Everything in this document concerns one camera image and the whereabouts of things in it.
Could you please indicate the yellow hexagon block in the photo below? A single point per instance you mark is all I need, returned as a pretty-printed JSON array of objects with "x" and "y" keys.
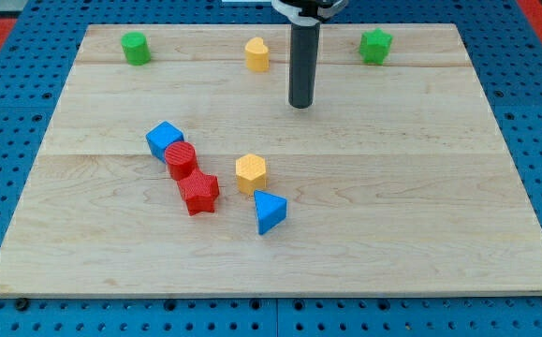
[{"x": 251, "y": 173}]

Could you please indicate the blue triangle block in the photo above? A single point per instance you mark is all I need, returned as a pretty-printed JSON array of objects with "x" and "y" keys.
[{"x": 271, "y": 210}]

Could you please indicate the red star block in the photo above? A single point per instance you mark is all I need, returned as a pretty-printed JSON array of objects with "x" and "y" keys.
[{"x": 199, "y": 191}]

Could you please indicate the wooden board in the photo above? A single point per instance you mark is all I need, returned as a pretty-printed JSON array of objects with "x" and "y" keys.
[{"x": 398, "y": 180}]

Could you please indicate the red cylinder block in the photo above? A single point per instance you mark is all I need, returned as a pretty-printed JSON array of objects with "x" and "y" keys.
[{"x": 181, "y": 159}]

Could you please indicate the blue cube block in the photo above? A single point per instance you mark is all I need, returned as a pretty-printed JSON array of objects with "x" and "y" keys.
[{"x": 160, "y": 137}]

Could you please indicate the yellow heart block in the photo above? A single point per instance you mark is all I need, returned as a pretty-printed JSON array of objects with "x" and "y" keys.
[{"x": 257, "y": 55}]

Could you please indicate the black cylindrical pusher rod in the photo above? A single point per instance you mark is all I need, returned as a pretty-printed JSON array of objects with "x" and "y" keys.
[{"x": 302, "y": 64}]

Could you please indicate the green star block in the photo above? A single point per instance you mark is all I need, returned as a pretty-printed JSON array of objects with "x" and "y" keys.
[{"x": 374, "y": 46}]

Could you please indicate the green cylinder block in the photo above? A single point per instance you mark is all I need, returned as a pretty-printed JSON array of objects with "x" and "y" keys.
[{"x": 135, "y": 48}]

